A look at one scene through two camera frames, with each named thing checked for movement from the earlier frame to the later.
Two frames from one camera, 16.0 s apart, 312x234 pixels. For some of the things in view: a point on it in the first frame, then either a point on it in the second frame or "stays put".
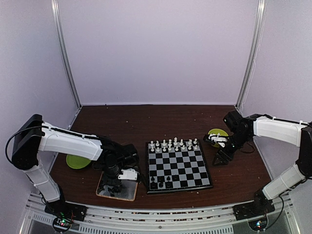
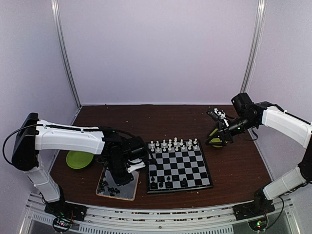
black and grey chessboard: (176, 165) stays put
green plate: (76, 162) stays put
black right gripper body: (229, 154) to (227, 135)
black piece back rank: (153, 185) stays put
